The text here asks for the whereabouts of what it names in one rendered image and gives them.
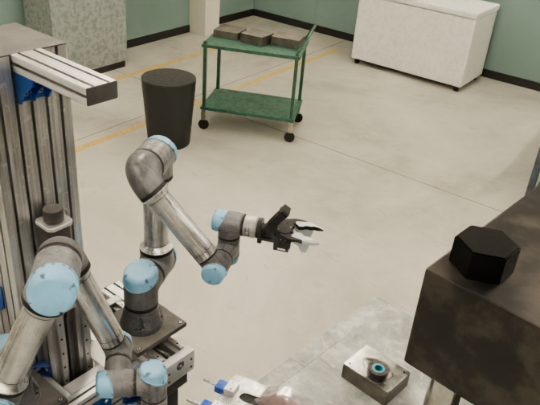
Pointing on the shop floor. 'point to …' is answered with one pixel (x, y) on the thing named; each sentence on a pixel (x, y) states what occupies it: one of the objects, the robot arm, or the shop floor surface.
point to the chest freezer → (426, 37)
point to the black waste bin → (169, 104)
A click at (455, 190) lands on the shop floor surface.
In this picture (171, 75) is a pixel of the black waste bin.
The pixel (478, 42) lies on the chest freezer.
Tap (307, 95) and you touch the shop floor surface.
